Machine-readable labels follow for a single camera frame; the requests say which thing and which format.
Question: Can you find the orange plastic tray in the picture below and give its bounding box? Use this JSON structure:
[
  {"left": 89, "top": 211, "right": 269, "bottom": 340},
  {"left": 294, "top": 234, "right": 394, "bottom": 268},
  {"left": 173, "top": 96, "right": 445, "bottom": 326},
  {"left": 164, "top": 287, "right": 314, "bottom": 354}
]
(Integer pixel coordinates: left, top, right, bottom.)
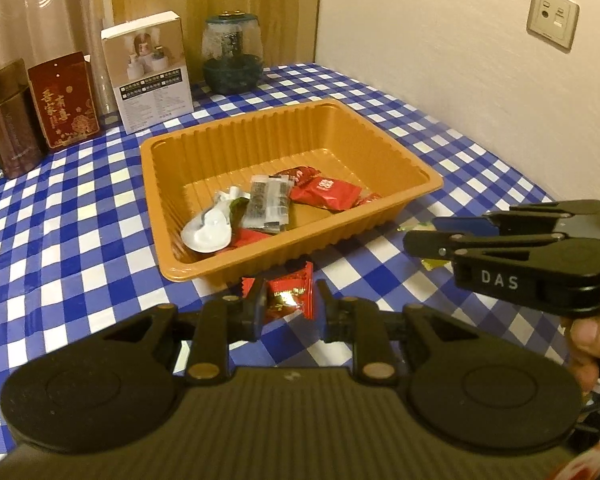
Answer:
[{"left": 140, "top": 100, "right": 442, "bottom": 282}]

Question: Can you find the white bone-shaped snack packet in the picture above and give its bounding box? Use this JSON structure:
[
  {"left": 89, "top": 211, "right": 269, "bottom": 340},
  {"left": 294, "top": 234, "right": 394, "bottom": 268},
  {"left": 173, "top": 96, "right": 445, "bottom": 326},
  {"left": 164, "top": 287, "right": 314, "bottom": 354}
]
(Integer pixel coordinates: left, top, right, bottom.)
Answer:
[{"left": 181, "top": 185, "right": 250, "bottom": 254}]

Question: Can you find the beige curtain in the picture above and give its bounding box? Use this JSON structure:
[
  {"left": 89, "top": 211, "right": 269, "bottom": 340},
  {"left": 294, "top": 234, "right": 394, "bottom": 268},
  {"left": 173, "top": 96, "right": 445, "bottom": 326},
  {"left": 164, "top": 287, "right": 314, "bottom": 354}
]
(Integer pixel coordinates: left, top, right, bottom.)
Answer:
[{"left": 0, "top": 0, "right": 117, "bottom": 117}]

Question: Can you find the yellow candy packet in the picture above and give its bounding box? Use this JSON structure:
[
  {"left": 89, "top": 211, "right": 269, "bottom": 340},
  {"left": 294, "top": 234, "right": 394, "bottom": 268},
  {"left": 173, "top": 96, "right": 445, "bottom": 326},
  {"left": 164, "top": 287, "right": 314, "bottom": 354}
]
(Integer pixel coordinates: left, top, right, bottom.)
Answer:
[{"left": 420, "top": 258, "right": 451, "bottom": 272}]

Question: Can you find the red chinese tea tin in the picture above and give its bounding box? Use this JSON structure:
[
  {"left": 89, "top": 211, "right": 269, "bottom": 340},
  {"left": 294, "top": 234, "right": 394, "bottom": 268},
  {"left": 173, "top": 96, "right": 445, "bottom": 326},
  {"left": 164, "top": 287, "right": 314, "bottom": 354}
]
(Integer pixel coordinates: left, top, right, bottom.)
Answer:
[{"left": 28, "top": 52, "right": 100, "bottom": 152}]

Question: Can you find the brown cylindrical canister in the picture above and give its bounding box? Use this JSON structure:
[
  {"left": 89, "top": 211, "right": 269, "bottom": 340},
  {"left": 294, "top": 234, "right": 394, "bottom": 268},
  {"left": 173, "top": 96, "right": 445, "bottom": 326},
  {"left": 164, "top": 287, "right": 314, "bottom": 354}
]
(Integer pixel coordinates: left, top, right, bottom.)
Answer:
[{"left": 0, "top": 58, "right": 46, "bottom": 179}]

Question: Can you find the blue white checkered tablecloth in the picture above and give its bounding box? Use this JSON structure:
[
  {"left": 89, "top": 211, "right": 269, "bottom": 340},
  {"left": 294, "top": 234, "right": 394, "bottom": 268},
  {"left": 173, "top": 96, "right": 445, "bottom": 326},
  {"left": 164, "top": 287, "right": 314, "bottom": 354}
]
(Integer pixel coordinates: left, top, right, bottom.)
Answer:
[{"left": 0, "top": 64, "right": 566, "bottom": 460}]

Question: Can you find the beige network wall plate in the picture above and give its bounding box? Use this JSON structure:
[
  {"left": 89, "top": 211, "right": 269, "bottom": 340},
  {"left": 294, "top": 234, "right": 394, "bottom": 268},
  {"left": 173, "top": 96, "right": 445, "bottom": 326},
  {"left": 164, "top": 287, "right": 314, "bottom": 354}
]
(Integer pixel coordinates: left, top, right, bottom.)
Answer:
[{"left": 527, "top": 0, "right": 580, "bottom": 52}]

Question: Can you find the person's right hand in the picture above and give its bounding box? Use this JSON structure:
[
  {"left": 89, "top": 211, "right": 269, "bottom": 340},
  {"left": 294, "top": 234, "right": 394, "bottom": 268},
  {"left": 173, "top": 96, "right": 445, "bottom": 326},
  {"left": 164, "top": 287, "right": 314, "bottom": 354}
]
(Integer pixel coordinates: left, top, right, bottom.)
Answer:
[{"left": 560, "top": 315, "right": 600, "bottom": 393}]

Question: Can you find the red candy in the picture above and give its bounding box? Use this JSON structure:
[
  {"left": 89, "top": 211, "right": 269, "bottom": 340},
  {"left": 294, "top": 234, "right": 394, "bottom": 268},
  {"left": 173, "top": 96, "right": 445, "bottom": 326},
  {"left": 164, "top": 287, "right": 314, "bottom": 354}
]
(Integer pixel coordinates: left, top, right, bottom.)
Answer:
[{"left": 230, "top": 228, "right": 272, "bottom": 248}]

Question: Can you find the bright red snack packet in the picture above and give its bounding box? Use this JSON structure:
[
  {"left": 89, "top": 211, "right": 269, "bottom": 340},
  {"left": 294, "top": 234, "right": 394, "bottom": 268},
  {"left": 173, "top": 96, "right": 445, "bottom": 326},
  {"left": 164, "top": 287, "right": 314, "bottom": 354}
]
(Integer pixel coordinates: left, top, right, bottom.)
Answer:
[{"left": 290, "top": 177, "right": 362, "bottom": 212}]

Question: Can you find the grey striped snack packet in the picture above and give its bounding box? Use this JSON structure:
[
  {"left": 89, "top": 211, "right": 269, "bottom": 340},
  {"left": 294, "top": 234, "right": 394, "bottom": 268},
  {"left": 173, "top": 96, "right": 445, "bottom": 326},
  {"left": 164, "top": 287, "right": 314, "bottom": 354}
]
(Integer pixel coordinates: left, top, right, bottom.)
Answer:
[{"left": 240, "top": 174, "right": 294, "bottom": 234}]

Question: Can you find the white product box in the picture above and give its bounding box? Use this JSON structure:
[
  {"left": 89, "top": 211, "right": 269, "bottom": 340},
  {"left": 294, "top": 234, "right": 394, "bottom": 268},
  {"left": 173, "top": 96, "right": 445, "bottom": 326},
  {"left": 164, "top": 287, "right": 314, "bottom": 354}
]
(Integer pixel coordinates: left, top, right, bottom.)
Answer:
[{"left": 100, "top": 11, "right": 194, "bottom": 133}]

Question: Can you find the small red candy packet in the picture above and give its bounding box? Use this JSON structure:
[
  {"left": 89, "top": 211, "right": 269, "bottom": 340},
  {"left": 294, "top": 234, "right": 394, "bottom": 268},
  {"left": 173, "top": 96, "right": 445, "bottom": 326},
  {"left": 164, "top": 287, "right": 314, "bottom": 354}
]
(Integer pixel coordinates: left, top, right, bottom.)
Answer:
[{"left": 354, "top": 193, "right": 381, "bottom": 207}]

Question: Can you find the green glass jar humidifier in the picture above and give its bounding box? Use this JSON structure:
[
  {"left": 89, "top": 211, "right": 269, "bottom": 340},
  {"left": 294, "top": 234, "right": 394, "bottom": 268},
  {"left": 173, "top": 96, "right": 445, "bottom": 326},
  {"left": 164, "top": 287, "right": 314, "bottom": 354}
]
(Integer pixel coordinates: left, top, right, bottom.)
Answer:
[{"left": 201, "top": 11, "right": 263, "bottom": 96}]

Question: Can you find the dark red snack packet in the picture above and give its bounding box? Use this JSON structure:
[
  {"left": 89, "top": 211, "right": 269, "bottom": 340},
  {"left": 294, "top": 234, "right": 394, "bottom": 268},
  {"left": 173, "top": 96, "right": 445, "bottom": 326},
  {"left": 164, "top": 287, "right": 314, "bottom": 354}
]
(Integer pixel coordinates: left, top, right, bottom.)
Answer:
[{"left": 274, "top": 166, "right": 321, "bottom": 186}]

